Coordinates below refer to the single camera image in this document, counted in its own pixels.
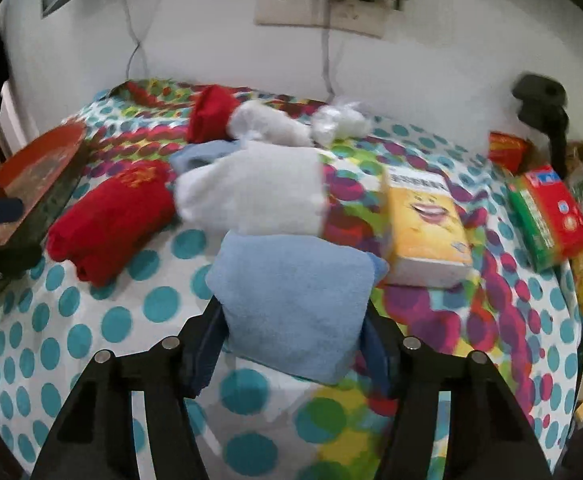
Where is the light blue banded sock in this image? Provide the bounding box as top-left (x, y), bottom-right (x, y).
top-left (168, 139), bottom-right (244, 173)

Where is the white fluffy cloth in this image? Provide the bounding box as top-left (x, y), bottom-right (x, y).
top-left (226, 100), bottom-right (325, 148)

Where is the white wall outlet plate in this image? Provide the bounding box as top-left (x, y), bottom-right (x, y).
top-left (254, 0), bottom-right (388, 39)

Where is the white towel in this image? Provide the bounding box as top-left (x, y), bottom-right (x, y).
top-left (174, 140), bottom-right (328, 237)

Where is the yellow smiling face box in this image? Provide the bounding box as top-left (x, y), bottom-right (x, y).
top-left (380, 166), bottom-right (475, 288)

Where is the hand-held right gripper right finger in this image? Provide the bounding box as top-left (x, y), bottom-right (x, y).
top-left (360, 299), bottom-right (555, 480)

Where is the light blue terry towel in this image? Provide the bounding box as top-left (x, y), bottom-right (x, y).
top-left (205, 231), bottom-right (390, 386)

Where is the crumpled clear plastic bag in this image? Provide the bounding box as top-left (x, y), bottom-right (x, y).
top-left (311, 99), bottom-right (372, 147)

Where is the thin grey cable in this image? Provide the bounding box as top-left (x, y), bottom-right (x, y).
top-left (121, 0), bottom-right (149, 83)

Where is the large red towel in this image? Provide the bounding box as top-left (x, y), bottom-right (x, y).
top-left (46, 160), bottom-right (177, 288)

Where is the polka dot cloth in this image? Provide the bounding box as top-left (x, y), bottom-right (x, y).
top-left (0, 77), bottom-right (583, 480)

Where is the red snack packet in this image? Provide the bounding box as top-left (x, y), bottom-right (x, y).
top-left (487, 131), bottom-right (529, 173)

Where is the black clamp stand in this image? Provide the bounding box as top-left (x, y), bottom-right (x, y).
top-left (511, 73), bottom-right (571, 178)

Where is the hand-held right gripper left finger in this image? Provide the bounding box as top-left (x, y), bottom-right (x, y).
top-left (30, 296), bottom-right (228, 480)

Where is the charger cable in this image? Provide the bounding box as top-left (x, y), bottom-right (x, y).
top-left (321, 0), bottom-right (339, 106)

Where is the small red cloth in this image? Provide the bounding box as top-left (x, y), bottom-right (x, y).
top-left (186, 85), bottom-right (242, 145)

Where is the red and green box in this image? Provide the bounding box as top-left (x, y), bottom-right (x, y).
top-left (504, 165), bottom-right (583, 273)

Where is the red oval tray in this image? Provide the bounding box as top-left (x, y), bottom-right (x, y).
top-left (0, 124), bottom-right (93, 261)

